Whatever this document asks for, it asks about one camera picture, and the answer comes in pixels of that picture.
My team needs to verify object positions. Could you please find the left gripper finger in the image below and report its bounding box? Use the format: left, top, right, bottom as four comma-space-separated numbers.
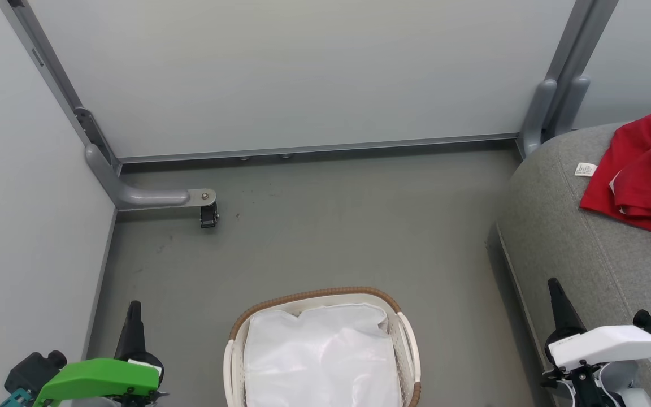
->
114, 301, 148, 360

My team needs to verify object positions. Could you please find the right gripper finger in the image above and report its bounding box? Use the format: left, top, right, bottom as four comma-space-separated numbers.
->
547, 278, 587, 343

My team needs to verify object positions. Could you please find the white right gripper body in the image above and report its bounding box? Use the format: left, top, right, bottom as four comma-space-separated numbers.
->
540, 325, 651, 396

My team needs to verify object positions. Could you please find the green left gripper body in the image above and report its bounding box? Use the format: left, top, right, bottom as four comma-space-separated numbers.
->
32, 352, 166, 407

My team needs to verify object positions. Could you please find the red garment with white trim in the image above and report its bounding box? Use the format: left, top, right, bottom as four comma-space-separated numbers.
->
579, 106, 651, 248

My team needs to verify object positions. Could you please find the white cloth in basket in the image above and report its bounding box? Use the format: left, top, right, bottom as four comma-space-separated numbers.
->
244, 304, 402, 407

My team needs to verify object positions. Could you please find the white plastic laundry basket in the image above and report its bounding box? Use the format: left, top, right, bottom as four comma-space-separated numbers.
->
223, 287, 422, 407

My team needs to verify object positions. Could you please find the grey fabric sofa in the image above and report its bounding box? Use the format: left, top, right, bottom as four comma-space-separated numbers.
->
487, 122, 651, 407

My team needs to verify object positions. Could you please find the grey partition post with foot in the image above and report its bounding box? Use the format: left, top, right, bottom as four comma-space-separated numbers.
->
0, 0, 217, 213

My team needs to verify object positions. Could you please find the grey double partition post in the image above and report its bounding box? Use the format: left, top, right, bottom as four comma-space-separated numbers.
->
517, 0, 620, 159

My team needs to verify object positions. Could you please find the grey partition bottom rail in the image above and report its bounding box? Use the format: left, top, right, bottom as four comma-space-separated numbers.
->
118, 133, 521, 166

